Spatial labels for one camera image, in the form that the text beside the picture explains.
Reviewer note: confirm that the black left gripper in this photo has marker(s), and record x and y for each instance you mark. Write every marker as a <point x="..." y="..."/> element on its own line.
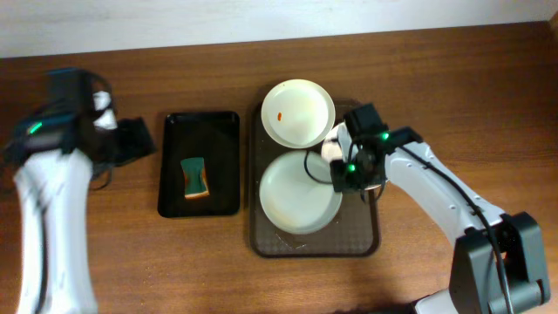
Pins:
<point x="132" y="139"/>

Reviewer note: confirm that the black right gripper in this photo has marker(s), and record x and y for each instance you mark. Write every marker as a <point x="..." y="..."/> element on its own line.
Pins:
<point x="342" y="175"/>

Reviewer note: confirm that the green and yellow sponge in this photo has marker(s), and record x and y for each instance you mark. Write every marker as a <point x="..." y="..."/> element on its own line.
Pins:
<point x="194" y="171"/>

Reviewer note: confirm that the white plate with red stain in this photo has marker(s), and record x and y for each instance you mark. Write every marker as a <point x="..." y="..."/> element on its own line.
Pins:
<point x="338" y="145"/>

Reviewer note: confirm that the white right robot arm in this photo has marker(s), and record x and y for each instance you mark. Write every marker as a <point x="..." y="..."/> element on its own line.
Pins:
<point x="499" y="263"/>

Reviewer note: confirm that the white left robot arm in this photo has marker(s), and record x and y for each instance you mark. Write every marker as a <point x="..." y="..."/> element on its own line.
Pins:
<point x="58" y="151"/>

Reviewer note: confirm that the brown checkered serving tray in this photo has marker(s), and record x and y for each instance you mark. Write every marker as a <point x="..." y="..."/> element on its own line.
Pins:
<point x="353" y="232"/>

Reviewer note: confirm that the small black tray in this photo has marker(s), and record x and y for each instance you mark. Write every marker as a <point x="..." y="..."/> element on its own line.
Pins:
<point x="214" y="136"/>

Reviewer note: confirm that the white plate at tray top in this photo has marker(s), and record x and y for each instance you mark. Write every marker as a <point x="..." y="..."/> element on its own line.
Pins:
<point x="297" y="113"/>

